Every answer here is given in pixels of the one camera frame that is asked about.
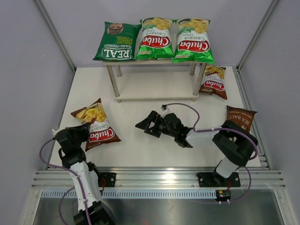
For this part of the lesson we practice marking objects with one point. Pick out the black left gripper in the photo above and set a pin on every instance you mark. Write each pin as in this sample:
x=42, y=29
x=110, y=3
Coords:
x=83, y=129

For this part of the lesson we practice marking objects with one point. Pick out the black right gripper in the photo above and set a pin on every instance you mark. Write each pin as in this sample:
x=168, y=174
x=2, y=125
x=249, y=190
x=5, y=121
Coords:
x=145, y=124

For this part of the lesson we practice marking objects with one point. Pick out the brown chuba bag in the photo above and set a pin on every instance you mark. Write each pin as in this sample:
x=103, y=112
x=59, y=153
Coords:
x=100, y=131
x=213, y=81

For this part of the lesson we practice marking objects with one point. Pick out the green Chuba chips bag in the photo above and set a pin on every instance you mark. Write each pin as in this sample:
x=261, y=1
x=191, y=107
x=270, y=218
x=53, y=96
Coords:
x=155, y=39
x=192, y=41

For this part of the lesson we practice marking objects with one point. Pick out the dark green REAL chips bag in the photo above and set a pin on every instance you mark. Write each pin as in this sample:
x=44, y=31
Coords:
x=118, y=42

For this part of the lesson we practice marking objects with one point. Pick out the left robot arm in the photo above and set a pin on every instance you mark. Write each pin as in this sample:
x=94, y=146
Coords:
x=85, y=176

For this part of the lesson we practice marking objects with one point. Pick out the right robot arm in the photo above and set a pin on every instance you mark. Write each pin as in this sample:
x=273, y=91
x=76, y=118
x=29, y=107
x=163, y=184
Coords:
x=236, y=144

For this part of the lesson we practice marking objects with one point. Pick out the white two-tier shelf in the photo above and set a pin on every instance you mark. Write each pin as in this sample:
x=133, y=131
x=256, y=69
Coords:
x=155, y=79

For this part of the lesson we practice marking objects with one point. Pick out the brown Chuba bag by shelf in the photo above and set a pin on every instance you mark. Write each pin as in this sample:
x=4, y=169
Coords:
x=213, y=81

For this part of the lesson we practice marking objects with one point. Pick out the brown sea salt chips bag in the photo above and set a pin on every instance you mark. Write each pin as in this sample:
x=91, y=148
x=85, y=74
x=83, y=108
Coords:
x=240, y=118

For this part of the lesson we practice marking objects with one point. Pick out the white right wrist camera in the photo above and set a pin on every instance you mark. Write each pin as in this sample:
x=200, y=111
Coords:
x=165, y=109

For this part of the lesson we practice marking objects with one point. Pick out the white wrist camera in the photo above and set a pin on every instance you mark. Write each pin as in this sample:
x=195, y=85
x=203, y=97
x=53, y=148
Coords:
x=55, y=132
x=165, y=109

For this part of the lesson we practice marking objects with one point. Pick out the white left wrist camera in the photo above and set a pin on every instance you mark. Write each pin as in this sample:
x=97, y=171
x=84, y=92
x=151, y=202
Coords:
x=55, y=132

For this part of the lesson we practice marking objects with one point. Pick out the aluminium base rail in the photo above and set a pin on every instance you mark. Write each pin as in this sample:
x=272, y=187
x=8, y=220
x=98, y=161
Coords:
x=182, y=183

